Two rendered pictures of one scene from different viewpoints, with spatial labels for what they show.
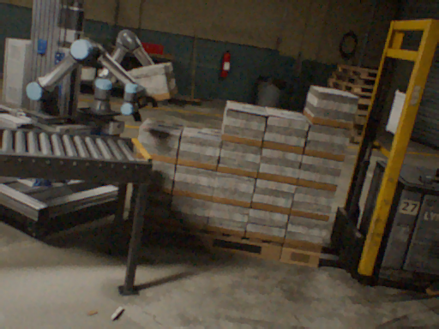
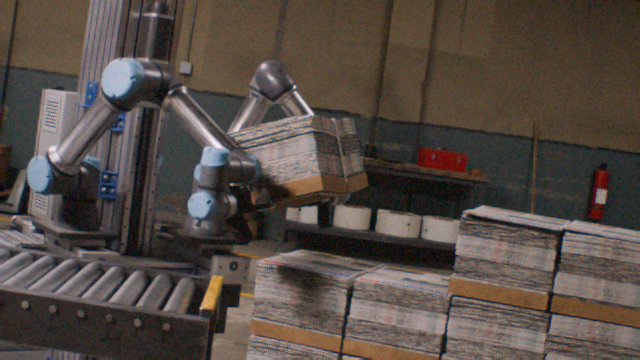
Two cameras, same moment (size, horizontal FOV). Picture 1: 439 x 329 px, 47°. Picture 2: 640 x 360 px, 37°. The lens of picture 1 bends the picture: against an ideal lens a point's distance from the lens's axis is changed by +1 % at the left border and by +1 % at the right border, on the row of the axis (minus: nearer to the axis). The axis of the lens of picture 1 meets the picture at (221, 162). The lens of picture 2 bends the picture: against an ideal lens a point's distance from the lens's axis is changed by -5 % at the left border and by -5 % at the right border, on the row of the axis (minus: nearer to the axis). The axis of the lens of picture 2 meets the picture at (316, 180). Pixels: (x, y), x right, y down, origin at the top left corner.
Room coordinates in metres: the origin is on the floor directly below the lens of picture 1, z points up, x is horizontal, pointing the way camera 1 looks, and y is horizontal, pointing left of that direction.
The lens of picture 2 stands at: (0.75, -0.58, 1.29)
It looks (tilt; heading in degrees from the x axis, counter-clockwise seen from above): 4 degrees down; 21
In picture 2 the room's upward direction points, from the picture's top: 8 degrees clockwise
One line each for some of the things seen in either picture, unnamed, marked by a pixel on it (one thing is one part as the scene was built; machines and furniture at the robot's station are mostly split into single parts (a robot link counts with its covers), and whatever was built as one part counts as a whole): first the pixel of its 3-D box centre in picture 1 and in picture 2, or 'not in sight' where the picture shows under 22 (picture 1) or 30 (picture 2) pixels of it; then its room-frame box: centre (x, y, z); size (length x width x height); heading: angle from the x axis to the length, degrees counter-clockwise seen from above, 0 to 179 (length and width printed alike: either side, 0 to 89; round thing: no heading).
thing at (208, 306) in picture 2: (141, 149); (213, 294); (2.91, 0.48, 0.81); 0.43 x 0.03 x 0.02; 24
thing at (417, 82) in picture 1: (396, 154); not in sight; (3.35, -1.14, 0.97); 0.09 x 0.09 x 1.75; 2
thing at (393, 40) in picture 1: (369, 134); not in sight; (4.01, -1.12, 0.97); 0.09 x 0.09 x 1.75; 2
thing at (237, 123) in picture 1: (243, 123); (513, 256); (3.64, -0.10, 0.95); 0.38 x 0.29 x 0.23; 2
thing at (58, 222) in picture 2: (48, 106); (77, 211); (3.35, 1.22, 0.87); 0.15 x 0.15 x 0.10
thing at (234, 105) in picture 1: (246, 108); (519, 217); (3.62, -0.11, 1.06); 0.37 x 0.29 x 0.01; 2
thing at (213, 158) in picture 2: (131, 92); (218, 168); (3.14, 0.63, 1.09); 0.11 x 0.08 x 0.11; 171
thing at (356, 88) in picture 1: (363, 104); not in sight; (10.00, -2.53, 0.65); 1.33 x 0.94 x 1.30; 118
